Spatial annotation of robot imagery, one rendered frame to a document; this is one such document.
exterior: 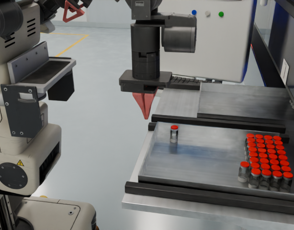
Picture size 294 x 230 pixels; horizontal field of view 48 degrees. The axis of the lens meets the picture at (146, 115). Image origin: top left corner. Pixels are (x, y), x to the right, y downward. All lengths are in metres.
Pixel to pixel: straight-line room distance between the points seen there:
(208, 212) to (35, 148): 0.61
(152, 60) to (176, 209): 0.31
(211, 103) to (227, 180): 0.43
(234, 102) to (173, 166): 0.45
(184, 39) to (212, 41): 0.94
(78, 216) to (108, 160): 0.88
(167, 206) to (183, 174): 0.12
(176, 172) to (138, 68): 0.29
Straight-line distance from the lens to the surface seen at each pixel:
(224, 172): 0.83
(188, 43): 0.62
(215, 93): 1.26
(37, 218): 1.63
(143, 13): 0.62
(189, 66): 1.61
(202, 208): 0.73
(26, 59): 1.00
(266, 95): 1.29
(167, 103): 1.16
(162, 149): 0.89
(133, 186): 0.74
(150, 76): 0.66
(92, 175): 2.27
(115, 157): 2.43
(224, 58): 1.57
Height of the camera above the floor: 1.37
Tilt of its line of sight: 27 degrees down
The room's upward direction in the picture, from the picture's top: straight up
